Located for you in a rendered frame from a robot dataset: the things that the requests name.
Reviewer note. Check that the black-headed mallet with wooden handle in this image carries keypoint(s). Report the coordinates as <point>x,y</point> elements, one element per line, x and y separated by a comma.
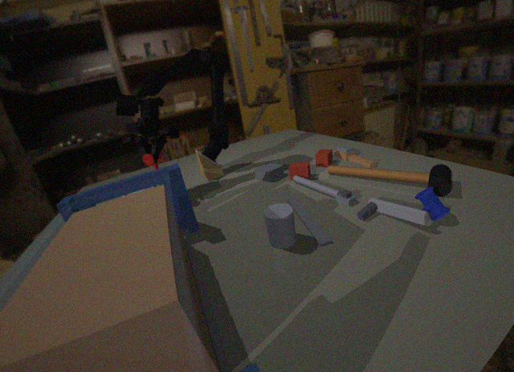
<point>439,177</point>

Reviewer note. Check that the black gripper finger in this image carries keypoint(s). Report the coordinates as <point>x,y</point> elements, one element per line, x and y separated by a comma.
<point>145,147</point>
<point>157,144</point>

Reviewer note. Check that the grey cylinder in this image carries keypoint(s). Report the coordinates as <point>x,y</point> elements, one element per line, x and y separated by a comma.
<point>280,225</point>

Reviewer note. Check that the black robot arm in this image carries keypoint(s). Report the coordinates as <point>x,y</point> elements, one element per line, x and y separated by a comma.
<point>216,63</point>

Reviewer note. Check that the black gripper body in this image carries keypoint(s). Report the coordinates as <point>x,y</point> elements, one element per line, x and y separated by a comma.
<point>161,132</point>

